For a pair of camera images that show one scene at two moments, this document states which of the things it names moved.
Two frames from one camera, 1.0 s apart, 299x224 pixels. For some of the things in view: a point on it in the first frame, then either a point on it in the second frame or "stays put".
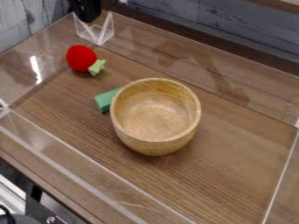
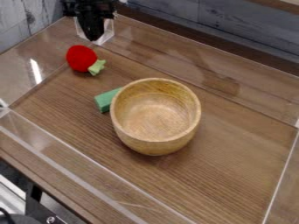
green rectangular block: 104,100 stays put
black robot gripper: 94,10 → 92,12
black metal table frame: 43,206 stays put
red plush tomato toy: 82,59 stays put
